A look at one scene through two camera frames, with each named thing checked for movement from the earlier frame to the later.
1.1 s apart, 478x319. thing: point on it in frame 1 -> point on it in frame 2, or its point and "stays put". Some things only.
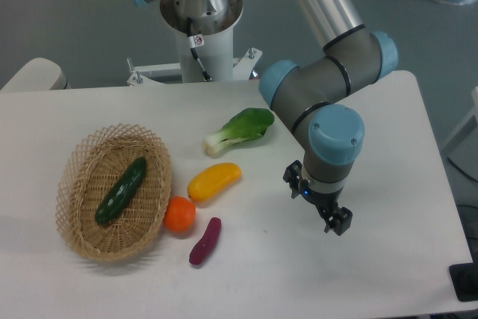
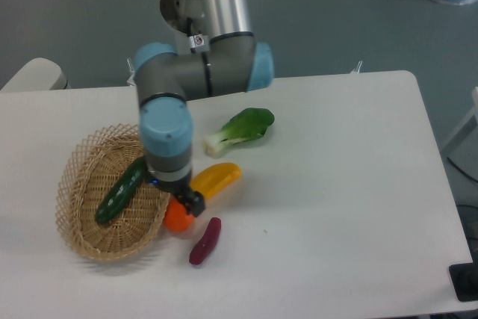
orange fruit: x=180 y=214 stays put
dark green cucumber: x=122 y=191 stays put
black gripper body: x=323 y=201 -> x=176 y=187
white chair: x=39 y=74 stays put
